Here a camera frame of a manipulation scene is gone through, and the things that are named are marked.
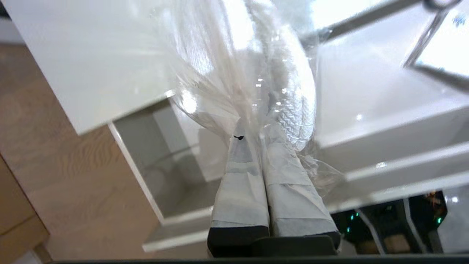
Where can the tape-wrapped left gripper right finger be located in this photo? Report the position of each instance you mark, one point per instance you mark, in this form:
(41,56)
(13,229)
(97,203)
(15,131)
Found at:
(293,201)

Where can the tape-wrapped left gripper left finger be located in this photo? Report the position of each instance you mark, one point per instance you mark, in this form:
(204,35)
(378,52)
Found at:
(240,190)

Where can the white slippers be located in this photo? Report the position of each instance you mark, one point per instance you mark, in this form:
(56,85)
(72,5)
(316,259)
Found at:
(289,91)

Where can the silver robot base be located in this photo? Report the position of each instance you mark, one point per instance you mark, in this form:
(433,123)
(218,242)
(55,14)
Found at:
(388,223)

